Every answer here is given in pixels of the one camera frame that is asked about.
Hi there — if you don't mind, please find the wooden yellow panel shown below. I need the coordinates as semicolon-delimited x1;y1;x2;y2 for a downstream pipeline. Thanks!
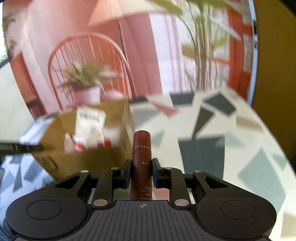
252;1;295;159

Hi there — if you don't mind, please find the brown cardboard box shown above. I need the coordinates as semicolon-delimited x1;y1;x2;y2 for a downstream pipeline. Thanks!
32;99;135;180

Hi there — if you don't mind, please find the white shipping label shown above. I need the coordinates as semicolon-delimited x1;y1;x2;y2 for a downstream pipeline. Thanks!
73;105;106;149

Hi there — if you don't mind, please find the dark red cylindrical tube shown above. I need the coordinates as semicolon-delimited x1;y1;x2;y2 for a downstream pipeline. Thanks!
130;130;152;201

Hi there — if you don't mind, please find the geometric patterned tablecloth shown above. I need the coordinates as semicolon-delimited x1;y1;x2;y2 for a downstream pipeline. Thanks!
0;89;292;241

